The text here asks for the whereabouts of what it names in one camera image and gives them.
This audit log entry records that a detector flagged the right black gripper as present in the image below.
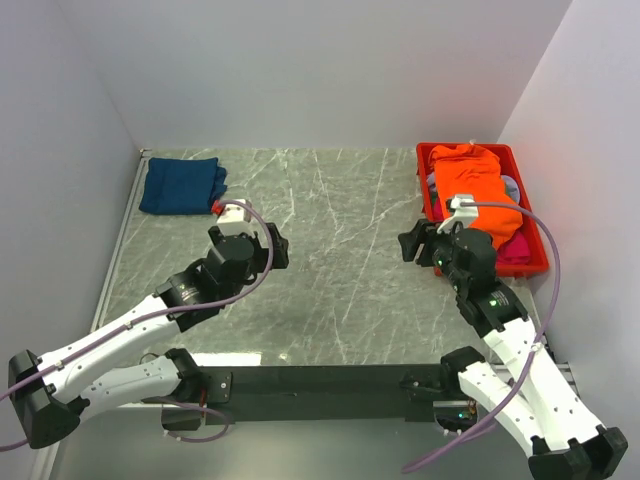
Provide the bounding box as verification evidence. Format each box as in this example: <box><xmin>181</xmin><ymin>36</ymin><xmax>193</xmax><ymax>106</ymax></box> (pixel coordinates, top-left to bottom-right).
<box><xmin>397</xmin><ymin>218</ymin><xmax>467</xmax><ymax>293</ymax></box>

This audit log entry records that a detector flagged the orange t shirt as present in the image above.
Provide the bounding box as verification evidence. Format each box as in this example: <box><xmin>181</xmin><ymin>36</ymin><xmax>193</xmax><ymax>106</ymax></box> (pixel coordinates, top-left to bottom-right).
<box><xmin>428</xmin><ymin>144</ymin><xmax>523</xmax><ymax>249</ymax></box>

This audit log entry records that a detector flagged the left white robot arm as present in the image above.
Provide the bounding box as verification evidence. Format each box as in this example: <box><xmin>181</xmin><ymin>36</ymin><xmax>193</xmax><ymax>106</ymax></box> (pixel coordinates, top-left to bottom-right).
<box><xmin>4</xmin><ymin>223</ymin><xmax>289</xmax><ymax>449</ymax></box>

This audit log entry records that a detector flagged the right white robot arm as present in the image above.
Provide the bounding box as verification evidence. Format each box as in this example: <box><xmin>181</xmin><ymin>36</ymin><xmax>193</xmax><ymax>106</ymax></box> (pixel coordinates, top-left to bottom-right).
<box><xmin>398</xmin><ymin>220</ymin><xmax>628</xmax><ymax>479</ymax></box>

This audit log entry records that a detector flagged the magenta t shirt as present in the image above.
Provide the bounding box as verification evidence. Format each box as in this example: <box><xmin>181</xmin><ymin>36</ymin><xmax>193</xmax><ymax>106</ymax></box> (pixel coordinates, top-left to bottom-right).
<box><xmin>497</xmin><ymin>230</ymin><xmax>531</xmax><ymax>265</ymax></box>

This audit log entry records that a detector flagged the red plastic bin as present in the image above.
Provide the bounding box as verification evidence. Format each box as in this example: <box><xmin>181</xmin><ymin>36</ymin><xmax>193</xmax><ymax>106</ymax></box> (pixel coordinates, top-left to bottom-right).
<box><xmin>416</xmin><ymin>142</ymin><xmax>549</xmax><ymax>278</ymax></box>

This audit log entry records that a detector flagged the lavender t shirt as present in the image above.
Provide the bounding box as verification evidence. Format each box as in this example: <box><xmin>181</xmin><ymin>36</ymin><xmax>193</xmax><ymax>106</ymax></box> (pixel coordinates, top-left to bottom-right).
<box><xmin>427</xmin><ymin>172</ymin><xmax>521</xmax><ymax>204</ymax></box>

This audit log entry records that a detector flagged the folded blue t shirt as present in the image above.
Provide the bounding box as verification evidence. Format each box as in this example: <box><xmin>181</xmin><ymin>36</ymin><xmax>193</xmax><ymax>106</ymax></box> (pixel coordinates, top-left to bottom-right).
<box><xmin>139</xmin><ymin>157</ymin><xmax>227</xmax><ymax>215</ymax></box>

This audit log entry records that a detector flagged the black base beam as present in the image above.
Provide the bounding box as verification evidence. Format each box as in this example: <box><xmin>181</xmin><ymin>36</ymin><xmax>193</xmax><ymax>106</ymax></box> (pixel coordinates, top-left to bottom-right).
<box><xmin>140</xmin><ymin>348</ymin><xmax>481</xmax><ymax>426</ymax></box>

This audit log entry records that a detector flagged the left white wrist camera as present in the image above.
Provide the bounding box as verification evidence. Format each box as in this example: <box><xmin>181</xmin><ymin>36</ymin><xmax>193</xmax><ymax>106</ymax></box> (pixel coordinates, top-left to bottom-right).
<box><xmin>211</xmin><ymin>199</ymin><xmax>252</xmax><ymax>224</ymax></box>

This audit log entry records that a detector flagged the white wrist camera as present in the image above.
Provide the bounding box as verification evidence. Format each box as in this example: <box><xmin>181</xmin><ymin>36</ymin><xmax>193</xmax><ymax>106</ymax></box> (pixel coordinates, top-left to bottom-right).
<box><xmin>211</xmin><ymin>199</ymin><xmax>252</xmax><ymax>224</ymax></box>
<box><xmin>437</xmin><ymin>194</ymin><xmax>479</xmax><ymax>234</ymax></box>

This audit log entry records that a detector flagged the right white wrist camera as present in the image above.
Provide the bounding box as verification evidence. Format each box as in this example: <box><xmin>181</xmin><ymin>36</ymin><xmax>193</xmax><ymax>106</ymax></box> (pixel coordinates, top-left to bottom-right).
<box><xmin>437</xmin><ymin>194</ymin><xmax>479</xmax><ymax>234</ymax></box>

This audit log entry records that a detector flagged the aluminium frame rail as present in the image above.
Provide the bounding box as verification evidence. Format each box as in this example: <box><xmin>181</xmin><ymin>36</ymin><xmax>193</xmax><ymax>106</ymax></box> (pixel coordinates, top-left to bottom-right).
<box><xmin>90</xmin><ymin>149</ymin><xmax>152</xmax><ymax>333</ymax></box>

